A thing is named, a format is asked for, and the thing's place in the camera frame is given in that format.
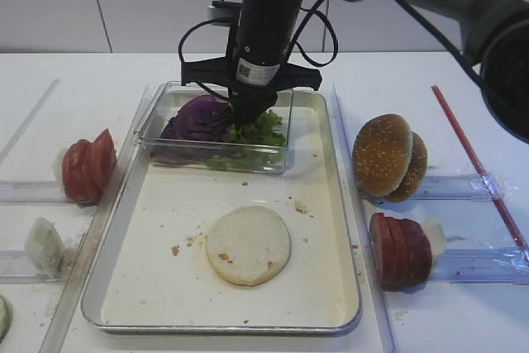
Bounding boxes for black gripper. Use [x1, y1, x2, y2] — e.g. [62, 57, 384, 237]
[180, 5, 322, 126]

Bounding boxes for green lettuce leaves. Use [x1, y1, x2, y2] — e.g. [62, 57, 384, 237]
[204, 110, 287, 172]

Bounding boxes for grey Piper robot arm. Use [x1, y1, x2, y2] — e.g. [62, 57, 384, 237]
[181, 0, 528, 141]

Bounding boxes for red tomato slices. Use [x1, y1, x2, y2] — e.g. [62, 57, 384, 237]
[58, 129, 117, 204]

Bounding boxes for red meat patty slices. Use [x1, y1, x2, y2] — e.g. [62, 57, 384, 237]
[369, 212, 433, 290]

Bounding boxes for clear tomato slide track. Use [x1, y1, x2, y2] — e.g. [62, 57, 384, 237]
[1, 181, 72, 205]

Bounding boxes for purple cabbage leaves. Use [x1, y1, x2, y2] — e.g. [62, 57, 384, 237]
[151, 95, 233, 165]

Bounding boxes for clear plastic container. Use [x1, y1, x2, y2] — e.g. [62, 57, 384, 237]
[137, 81, 293, 174]

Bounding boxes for front sesame bun top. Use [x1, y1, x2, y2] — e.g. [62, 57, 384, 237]
[352, 113, 412, 198]

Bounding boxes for sesame bun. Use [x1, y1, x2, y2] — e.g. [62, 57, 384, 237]
[352, 113, 412, 198]
[384, 132, 428, 203]

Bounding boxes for bun slice on tray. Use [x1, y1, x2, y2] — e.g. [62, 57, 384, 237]
[205, 206, 292, 287]

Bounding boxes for cream metal tray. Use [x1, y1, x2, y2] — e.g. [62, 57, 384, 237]
[80, 92, 361, 336]

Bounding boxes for rear sesame bun top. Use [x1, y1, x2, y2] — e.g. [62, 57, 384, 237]
[384, 132, 428, 203]

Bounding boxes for clear strip far left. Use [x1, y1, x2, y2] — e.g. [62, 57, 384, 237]
[0, 77, 61, 158]

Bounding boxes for clear bun slide track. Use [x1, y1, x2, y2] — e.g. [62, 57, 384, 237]
[412, 174, 504, 201]

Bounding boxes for clear lower left slide track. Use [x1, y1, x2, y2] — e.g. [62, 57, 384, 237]
[0, 250, 64, 284]

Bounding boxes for clear patty slide track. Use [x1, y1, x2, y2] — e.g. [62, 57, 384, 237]
[428, 247, 528, 285]

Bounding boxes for red plastic strip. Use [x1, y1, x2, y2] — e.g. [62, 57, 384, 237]
[431, 85, 528, 263]

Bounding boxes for bun slice on table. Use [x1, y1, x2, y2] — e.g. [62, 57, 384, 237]
[0, 294, 13, 342]

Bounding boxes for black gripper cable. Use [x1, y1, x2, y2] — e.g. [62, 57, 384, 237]
[177, 0, 340, 103]

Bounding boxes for clear rail right of tray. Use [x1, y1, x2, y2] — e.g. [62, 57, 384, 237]
[327, 85, 398, 353]

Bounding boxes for clear rail of tray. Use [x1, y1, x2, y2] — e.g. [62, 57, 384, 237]
[327, 85, 398, 353]
[40, 85, 158, 352]

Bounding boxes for clear rail left of tray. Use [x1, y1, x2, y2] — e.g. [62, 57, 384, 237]
[40, 85, 158, 352]

